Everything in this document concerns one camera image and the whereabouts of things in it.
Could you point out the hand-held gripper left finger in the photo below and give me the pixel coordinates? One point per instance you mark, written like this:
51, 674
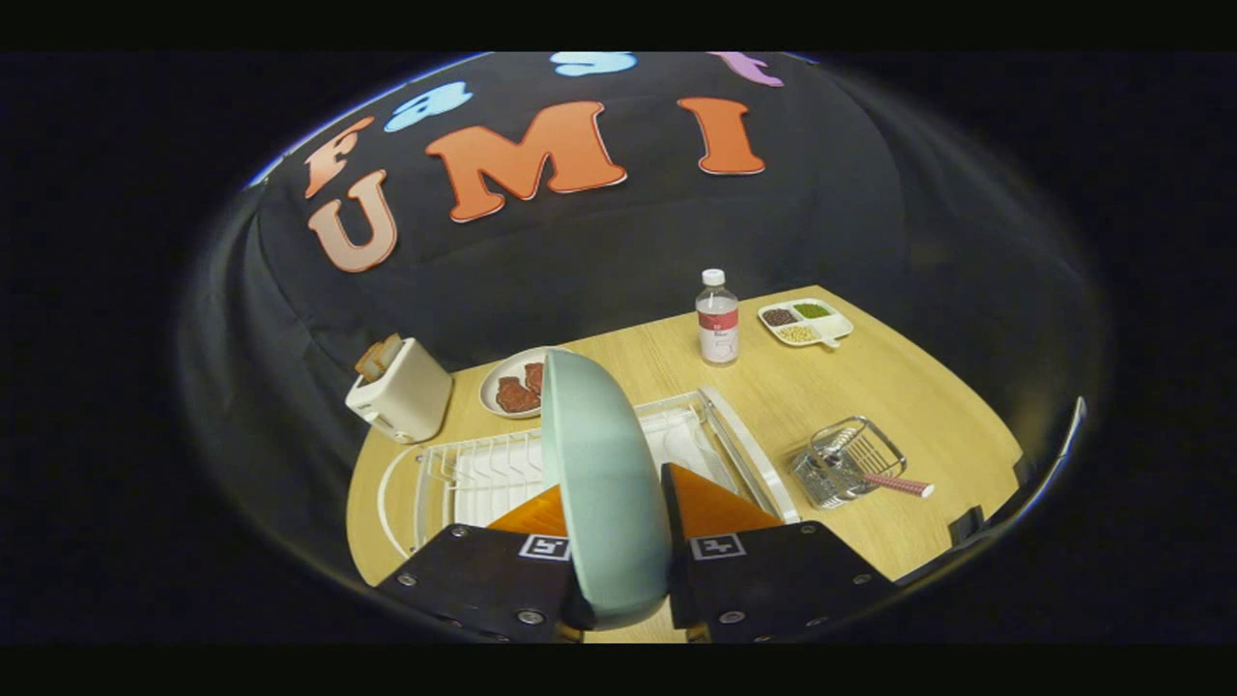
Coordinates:
483, 580

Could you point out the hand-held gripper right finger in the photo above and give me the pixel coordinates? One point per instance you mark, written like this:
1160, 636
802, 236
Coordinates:
773, 580

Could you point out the pale green plate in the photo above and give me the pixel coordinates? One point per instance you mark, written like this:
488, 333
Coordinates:
604, 483

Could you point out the beige round dish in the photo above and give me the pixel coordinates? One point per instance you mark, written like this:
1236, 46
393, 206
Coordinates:
503, 365

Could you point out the red-brown meat piece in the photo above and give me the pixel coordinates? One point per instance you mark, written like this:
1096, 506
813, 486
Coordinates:
517, 396
534, 377

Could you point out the cream white toaster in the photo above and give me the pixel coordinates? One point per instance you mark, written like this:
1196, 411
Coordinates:
411, 396

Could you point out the brown toast slice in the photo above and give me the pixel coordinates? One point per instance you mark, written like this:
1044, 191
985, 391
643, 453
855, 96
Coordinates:
370, 362
388, 350

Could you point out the heap of yellow beans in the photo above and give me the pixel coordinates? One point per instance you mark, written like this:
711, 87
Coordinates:
797, 334

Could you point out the clear bottle with red label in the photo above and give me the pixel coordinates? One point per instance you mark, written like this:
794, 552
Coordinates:
717, 333

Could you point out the white divided snack tray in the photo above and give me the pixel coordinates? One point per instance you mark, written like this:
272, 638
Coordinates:
839, 329

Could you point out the heap of dark brown beans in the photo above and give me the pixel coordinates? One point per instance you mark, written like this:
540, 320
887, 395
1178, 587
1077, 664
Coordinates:
780, 317

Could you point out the heap of green beans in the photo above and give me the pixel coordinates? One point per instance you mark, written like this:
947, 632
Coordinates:
812, 310

